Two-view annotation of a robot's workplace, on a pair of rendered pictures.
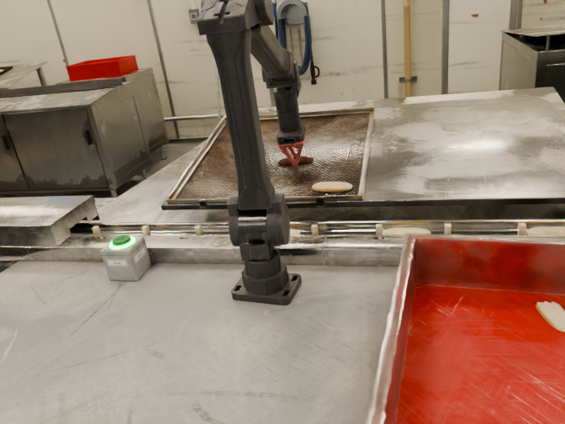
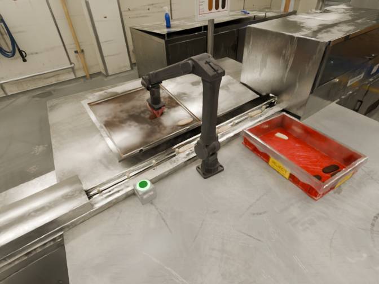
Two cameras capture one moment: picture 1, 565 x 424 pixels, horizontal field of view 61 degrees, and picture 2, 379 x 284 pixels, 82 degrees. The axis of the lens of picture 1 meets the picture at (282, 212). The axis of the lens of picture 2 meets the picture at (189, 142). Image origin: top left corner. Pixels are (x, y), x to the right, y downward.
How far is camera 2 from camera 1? 0.85 m
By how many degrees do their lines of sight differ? 45
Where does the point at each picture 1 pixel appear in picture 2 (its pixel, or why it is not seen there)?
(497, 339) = (280, 148)
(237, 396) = (256, 203)
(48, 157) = not seen: outside the picture
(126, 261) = (153, 191)
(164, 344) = (211, 207)
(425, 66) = (86, 44)
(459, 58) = (104, 39)
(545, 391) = (301, 154)
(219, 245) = (175, 163)
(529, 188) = (239, 101)
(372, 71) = (57, 49)
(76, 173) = not seen: outside the picture
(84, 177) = not seen: outside the picture
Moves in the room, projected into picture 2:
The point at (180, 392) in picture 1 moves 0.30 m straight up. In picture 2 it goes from (241, 214) to (252, 162)
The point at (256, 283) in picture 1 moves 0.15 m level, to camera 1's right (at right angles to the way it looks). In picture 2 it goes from (214, 168) to (230, 151)
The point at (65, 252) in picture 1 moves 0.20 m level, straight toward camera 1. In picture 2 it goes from (98, 209) to (145, 216)
